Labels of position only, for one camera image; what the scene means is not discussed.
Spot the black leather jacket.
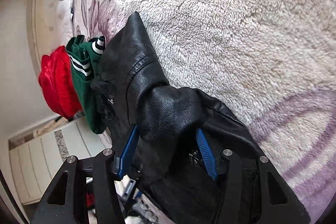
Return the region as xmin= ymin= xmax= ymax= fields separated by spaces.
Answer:
xmin=92 ymin=12 xmax=261 ymax=223

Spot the red folded quilt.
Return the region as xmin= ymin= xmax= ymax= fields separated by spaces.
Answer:
xmin=38 ymin=46 xmax=82 ymax=120

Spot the folded green striped garment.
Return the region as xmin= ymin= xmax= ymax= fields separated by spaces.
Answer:
xmin=66 ymin=35 xmax=106 ymax=134

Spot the floral purple bed blanket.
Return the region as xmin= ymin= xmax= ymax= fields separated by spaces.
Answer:
xmin=73 ymin=0 xmax=335 ymax=223

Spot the cream bed headboard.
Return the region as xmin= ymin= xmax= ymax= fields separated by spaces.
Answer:
xmin=26 ymin=0 xmax=61 ymax=76

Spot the white pillow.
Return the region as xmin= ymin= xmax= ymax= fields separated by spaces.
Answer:
xmin=56 ymin=0 xmax=74 ymax=30

